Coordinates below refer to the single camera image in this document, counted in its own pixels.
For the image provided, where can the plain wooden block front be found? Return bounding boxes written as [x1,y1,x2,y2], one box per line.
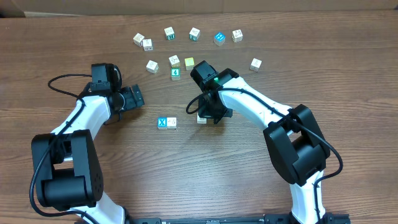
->
[167,117,177,129]

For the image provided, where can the plain wooden block right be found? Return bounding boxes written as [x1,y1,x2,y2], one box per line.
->
[249,58,262,72]

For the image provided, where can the cardboard strip at table back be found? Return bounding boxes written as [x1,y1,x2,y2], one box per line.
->
[1,0,397,17]

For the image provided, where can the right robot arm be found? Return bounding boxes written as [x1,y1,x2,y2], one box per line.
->
[190,61,330,223]

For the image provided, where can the yellow top block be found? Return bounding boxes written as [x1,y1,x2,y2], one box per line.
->
[184,57,195,71]

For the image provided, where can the wooden block red-edged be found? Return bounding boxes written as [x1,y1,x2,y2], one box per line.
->
[142,39,154,51]

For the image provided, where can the blue X block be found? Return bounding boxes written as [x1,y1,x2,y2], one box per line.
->
[157,117,167,129]

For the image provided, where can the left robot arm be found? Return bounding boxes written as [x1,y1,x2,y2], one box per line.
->
[29,63,144,223]

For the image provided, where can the wooden block yellow side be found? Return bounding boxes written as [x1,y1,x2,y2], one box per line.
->
[169,55,180,68]

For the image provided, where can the plain wooden block far-left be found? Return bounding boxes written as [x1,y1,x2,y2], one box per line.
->
[133,33,145,47]

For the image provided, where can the blue top block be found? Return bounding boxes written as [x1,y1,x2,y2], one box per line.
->
[214,32,226,46]

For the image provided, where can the plain wooden block left-middle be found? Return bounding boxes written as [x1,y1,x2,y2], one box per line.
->
[146,60,159,73]

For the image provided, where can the plain wooden block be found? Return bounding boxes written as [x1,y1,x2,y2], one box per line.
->
[146,60,159,73]
[167,117,177,129]
[249,58,262,72]
[133,33,145,47]

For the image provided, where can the wooden block teal side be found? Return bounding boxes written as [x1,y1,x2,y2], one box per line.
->
[189,27,200,42]

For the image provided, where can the wooden block green H side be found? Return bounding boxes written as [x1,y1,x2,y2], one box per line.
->
[164,27,175,40]

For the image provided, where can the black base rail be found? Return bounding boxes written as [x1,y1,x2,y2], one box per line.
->
[125,213,351,224]

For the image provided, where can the wooden block far right top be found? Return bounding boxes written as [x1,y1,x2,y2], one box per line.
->
[232,29,243,43]

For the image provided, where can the green number 4 block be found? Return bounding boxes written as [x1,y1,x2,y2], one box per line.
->
[170,68,181,80]

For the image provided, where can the wooden letter A block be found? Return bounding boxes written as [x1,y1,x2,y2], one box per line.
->
[197,114,207,124]

